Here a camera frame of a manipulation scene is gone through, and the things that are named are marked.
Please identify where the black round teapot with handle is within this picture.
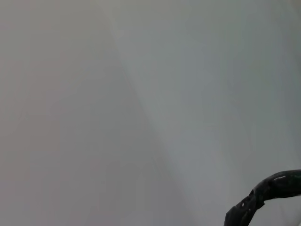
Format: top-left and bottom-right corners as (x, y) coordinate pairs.
(224, 169), (301, 226)

